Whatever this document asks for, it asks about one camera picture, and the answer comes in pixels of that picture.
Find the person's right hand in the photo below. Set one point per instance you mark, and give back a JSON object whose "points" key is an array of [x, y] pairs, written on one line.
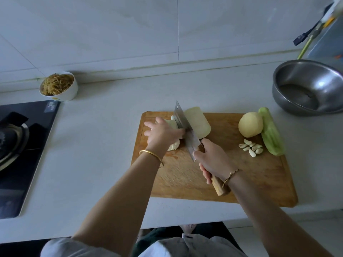
{"points": [[215, 160]]}

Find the person's left hand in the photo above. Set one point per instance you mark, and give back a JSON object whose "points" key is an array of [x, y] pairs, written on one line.
{"points": [[161, 135]]}

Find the pale green cabbage vegetable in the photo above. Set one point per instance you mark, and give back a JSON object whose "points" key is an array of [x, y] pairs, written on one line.
{"points": [[173, 145]]}

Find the pile of garlic cloves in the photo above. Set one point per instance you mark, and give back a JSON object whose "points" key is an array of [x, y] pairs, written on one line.
{"points": [[251, 148]]}

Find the pile of white diced vegetable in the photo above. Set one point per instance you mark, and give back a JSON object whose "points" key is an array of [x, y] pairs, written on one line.
{"points": [[198, 123]]}

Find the peeled yellow potato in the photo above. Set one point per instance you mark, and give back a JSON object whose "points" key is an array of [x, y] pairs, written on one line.
{"points": [[251, 124]]}

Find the peeled green cucumber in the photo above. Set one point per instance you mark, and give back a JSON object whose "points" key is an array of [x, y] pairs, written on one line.
{"points": [[271, 133]]}

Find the person's left forearm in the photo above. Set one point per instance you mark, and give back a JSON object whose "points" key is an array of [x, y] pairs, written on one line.
{"points": [[120, 211]]}

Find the person's right forearm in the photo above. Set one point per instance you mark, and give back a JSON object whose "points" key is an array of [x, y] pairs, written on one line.
{"points": [[273, 222]]}

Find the person's right foot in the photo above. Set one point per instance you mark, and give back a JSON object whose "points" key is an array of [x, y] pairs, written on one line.
{"points": [[187, 228]]}

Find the gold bangle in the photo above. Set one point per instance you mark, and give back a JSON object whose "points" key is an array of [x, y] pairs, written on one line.
{"points": [[151, 155]]}

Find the wooden cutting board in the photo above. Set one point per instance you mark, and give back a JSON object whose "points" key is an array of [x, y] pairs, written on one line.
{"points": [[177, 179]]}

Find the dark green trousers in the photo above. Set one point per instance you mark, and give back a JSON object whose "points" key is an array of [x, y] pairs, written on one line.
{"points": [[161, 235]]}

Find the white patterned garment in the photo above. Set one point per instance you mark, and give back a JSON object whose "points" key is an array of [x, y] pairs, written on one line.
{"points": [[182, 249]]}

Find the white bowl of noodles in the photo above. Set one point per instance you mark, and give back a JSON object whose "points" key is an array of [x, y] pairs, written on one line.
{"points": [[58, 85]]}

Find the deep stainless steel bowl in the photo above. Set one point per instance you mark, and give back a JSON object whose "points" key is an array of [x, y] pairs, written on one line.
{"points": [[321, 77]]}

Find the black gas stove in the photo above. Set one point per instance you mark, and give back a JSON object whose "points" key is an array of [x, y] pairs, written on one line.
{"points": [[27, 158]]}

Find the light blue plastic board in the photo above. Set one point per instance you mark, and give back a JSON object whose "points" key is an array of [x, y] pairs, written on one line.
{"points": [[329, 48]]}

